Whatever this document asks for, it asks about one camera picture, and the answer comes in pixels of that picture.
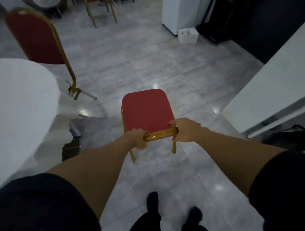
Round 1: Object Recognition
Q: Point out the white round tablecloth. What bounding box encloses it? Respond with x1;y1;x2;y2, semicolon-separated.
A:
0;58;80;186

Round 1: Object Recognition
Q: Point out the person's right hand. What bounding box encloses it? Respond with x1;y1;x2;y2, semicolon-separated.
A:
168;118;203;143

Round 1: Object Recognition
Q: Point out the person's left hand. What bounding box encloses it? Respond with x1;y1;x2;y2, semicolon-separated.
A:
125;129;148;151

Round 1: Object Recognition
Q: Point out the person's left forearm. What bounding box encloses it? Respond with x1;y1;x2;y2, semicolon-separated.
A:
47;136;134;220

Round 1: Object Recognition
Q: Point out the person's black shoe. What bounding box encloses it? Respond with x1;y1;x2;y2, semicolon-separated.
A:
130;192;161;231
182;207;208;231

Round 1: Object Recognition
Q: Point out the person's black shirt sleeve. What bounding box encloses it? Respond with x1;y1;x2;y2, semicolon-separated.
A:
0;173;102;231
248;150;305;231

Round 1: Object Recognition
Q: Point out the red dotted gold-frame chair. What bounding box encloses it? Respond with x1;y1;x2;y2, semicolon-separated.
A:
121;89;179;164

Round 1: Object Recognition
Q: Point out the gold metal chair frame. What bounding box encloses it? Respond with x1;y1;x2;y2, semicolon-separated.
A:
84;0;118;28

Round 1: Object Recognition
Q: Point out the white cabinet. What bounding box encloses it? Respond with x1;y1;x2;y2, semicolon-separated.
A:
162;0;211;36

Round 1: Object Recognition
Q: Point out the red plain gold-frame chair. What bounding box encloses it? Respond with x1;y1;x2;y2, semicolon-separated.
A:
5;7;98;101

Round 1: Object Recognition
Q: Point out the white rectangular table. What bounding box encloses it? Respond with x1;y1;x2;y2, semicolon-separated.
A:
222;29;305;139

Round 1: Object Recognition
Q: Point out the white tissue box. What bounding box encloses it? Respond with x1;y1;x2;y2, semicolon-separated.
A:
178;27;199;45

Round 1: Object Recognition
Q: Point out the person's right forearm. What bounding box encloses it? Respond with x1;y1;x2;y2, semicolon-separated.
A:
194;127;289;198

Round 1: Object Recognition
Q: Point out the black furniture unit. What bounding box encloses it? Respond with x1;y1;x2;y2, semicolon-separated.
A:
197;0;305;64

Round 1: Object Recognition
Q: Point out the black bag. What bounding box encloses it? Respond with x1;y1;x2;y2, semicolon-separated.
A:
261;125;305;153

